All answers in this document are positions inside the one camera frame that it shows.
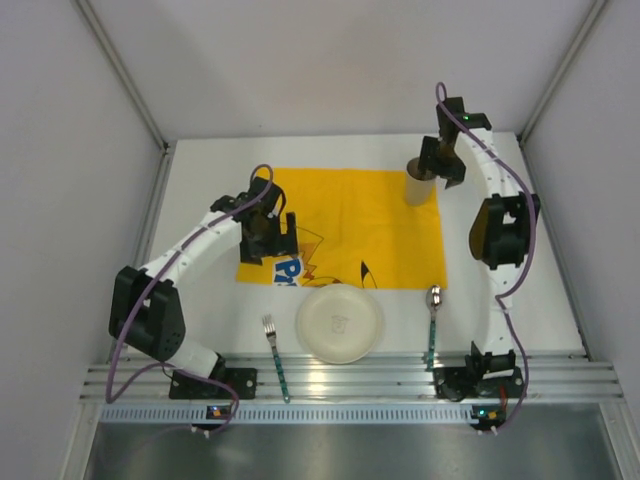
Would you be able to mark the fork with green handle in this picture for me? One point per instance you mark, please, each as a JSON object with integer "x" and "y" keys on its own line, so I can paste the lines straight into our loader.
{"x": 271, "y": 336}

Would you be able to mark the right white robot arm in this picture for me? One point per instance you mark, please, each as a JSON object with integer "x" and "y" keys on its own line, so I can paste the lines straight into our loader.
{"x": 502, "y": 236}

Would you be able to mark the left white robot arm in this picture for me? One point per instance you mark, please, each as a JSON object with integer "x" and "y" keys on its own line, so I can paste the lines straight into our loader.
{"x": 147, "y": 313}

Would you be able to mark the yellow cloth placemat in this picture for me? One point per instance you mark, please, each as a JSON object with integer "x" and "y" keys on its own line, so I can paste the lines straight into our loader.
{"x": 355, "y": 227}

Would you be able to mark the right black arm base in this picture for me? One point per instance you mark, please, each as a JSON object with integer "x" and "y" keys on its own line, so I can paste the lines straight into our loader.
{"x": 483, "y": 375}

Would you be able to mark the beige paper cup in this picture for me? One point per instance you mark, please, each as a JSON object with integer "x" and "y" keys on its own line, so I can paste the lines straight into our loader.
{"x": 418, "y": 186}

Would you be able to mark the spoon with green handle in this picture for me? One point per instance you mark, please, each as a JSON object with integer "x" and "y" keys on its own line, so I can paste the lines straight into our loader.
{"x": 434, "y": 302}

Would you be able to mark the perforated cable duct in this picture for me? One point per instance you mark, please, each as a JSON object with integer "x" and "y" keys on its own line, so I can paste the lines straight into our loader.
{"x": 299, "y": 414}

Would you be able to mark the cream round plate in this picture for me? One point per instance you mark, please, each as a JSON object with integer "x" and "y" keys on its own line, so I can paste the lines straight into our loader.
{"x": 339, "y": 324}

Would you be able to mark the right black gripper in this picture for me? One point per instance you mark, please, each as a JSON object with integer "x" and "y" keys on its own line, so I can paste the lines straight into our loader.
{"x": 442, "y": 163}

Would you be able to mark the aluminium rail frame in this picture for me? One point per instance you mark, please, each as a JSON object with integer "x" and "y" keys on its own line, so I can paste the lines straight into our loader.
{"x": 380, "y": 377}

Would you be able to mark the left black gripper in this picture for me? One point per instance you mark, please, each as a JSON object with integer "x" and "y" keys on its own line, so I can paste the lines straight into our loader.
{"x": 270, "y": 248}

